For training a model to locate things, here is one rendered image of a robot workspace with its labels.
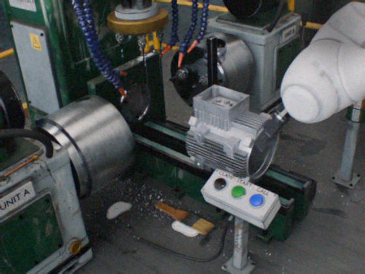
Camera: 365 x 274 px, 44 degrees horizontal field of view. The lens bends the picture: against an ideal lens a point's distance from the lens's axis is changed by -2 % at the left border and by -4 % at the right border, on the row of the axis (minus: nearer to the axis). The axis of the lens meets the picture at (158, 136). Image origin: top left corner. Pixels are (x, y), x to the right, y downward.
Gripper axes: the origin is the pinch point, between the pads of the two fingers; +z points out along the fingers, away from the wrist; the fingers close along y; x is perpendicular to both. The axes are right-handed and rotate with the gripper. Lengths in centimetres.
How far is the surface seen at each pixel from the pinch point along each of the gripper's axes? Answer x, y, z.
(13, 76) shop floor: -236, -107, 264
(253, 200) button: 8.8, 18.2, -1.0
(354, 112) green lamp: 11.1, -33.0, -1.3
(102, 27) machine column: -65, -7, 20
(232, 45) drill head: -34, -39, 15
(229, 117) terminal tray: -11.1, -1.1, 4.7
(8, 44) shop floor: -312, -154, 307
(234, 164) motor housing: -1.5, 3.3, 11.2
